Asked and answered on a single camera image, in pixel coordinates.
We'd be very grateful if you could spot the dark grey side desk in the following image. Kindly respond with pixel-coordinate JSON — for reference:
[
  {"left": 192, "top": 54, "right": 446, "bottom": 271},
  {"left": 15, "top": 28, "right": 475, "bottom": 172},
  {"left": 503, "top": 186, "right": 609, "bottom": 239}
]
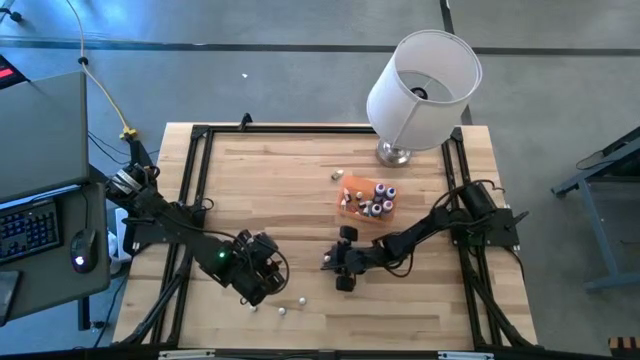
[{"left": 0, "top": 182, "right": 111, "bottom": 321}]

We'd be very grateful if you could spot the white shade table lamp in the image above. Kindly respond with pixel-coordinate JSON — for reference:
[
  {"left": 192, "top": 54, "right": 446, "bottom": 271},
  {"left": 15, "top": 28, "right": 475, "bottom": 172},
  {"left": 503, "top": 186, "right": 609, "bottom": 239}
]
[{"left": 366, "top": 28, "right": 484, "bottom": 169}]

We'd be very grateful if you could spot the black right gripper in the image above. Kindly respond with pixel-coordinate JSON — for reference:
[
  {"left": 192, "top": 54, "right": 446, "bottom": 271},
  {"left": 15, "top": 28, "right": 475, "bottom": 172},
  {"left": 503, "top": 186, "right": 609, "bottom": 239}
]
[{"left": 322, "top": 225, "right": 379, "bottom": 293}]

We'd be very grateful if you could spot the black backlit keyboard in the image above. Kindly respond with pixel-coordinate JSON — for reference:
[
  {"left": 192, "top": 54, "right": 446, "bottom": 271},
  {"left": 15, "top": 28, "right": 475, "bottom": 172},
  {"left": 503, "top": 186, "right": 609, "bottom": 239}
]
[{"left": 0, "top": 198, "right": 62, "bottom": 264}]

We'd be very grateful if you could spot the black device with red light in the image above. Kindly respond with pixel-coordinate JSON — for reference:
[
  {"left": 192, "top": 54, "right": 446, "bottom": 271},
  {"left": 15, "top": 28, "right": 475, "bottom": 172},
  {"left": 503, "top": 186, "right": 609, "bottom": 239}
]
[{"left": 0, "top": 54, "right": 29, "bottom": 91}]

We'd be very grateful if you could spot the black computer mouse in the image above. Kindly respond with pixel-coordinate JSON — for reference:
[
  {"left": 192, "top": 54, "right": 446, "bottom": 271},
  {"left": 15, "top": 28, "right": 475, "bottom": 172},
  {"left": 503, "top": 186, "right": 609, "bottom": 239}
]
[{"left": 69, "top": 228, "right": 99, "bottom": 274}]

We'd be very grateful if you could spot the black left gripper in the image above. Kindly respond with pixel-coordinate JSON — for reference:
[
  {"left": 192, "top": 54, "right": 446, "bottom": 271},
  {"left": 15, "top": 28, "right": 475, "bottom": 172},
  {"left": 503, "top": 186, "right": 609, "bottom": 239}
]
[{"left": 222, "top": 229, "right": 281, "bottom": 307}]

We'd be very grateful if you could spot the blue-grey metal table frame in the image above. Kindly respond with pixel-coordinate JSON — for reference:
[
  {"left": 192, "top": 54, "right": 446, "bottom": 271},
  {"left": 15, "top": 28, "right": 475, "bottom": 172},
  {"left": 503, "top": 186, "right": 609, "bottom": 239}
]
[{"left": 551, "top": 127, "right": 640, "bottom": 294}]

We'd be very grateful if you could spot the black aluminium table frame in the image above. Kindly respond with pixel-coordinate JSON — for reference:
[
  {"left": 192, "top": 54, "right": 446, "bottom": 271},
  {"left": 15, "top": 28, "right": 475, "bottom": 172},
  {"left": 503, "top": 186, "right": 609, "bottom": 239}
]
[{"left": 112, "top": 122, "right": 539, "bottom": 351}]

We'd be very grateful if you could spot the yellow floor cable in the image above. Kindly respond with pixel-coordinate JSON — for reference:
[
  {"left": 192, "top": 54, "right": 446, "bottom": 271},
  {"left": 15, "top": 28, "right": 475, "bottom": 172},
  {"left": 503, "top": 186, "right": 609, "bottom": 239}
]
[{"left": 64, "top": 0, "right": 139, "bottom": 142}]

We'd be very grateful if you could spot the grey laptop lid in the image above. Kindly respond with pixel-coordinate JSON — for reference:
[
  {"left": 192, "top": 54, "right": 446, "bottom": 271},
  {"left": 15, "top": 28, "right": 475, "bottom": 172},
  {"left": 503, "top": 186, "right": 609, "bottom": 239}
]
[{"left": 0, "top": 71, "right": 90, "bottom": 201}]

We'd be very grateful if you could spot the orange translucent plastic bin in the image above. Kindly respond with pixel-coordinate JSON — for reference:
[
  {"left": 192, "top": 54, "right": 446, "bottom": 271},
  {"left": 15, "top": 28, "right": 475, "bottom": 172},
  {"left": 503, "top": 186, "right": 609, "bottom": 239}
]
[{"left": 335, "top": 174, "right": 400, "bottom": 225}]

